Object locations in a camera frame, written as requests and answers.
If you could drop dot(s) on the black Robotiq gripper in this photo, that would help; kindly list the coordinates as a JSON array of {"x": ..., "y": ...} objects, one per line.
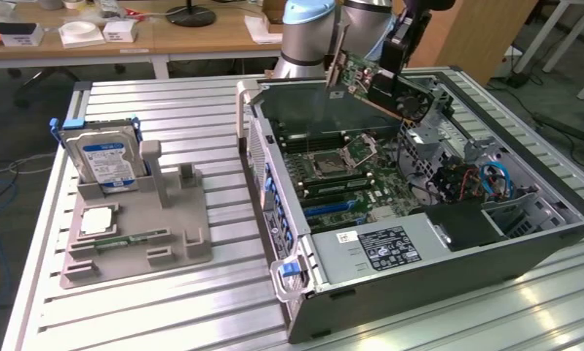
[{"x": 403, "y": 40}]

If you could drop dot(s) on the green graphics card with fan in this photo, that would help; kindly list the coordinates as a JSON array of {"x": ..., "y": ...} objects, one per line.
[{"x": 358, "y": 71}]

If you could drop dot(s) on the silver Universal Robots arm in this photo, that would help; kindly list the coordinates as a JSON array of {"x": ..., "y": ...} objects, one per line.
[{"x": 306, "y": 44}]

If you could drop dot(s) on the blue expansion slot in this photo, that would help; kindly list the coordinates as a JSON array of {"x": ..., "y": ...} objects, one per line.
[{"x": 328, "y": 208}]

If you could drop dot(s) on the wooden cabinet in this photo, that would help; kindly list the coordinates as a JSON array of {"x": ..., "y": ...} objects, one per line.
[{"x": 467, "y": 33}]

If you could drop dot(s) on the cardboard box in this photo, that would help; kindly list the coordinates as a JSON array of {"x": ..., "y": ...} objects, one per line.
[{"x": 274, "y": 14}]

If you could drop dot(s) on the silver disk bay cage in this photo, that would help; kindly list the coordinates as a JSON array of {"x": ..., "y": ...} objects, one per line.
[{"x": 430, "y": 142}]

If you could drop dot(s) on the white folded paper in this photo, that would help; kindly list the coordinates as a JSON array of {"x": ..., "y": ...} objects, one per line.
[{"x": 262, "y": 31}]

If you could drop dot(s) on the metal socket cover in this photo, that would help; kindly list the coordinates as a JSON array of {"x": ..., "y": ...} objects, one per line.
[{"x": 360, "y": 148}]

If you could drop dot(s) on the CPU socket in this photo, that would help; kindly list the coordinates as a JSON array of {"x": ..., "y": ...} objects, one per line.
[{"x": 330, "y": 165}]

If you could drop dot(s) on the green motherboard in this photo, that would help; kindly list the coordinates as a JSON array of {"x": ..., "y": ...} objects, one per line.
[{"x": 370, "y": 190}]

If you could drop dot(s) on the black RAM stick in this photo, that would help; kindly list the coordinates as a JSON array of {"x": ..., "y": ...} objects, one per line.
[{"x": 338, "y": 186}]

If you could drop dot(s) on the black monitor stand base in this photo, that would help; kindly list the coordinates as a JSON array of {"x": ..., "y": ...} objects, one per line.
[{"x": 190, "y": 16}]

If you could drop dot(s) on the wooden desk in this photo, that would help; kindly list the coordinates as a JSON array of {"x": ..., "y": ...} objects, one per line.
[{"x": 184, "y": 40}]

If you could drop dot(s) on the small white labelled box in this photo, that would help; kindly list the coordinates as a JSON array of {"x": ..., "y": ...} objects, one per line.
[{"x": 120, "y": 32}]

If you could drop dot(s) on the grey power supply unit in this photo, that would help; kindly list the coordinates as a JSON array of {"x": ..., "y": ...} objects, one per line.
[{"x": 364, "y": 252}]

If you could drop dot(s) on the white square box round lid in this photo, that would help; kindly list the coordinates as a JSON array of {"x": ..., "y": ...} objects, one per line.
[{"x": 80, "y": 34}]

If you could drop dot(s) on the blue case latch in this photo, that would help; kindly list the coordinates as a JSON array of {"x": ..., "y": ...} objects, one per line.
[{"x": 288, "y": 271}]

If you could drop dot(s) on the open black PC case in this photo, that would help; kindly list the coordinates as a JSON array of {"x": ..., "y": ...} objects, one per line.
[{"x": 418, "y": 292}]

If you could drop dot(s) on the hard disk with blue caddy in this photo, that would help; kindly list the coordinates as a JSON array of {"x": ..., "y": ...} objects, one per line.
[{"x": 104, "y": 161}]

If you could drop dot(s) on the black chair base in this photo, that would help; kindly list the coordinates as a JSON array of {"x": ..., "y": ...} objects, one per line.
[{"x": 38, "y": 82}]

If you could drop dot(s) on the white box with black top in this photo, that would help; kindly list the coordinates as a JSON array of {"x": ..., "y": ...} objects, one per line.
[{"x": 19, "y": 34}]

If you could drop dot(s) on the green RAM stick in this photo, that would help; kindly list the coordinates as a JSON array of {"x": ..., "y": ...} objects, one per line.
[{"x": 123, "y": 240}]

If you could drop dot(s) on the silver CPU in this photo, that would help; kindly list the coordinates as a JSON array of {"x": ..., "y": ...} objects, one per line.
[{"x": 96, "y": 222}]

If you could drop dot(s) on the grey parts rack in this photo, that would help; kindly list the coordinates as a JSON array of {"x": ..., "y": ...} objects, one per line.
[{"x": 135, "y": 256}]

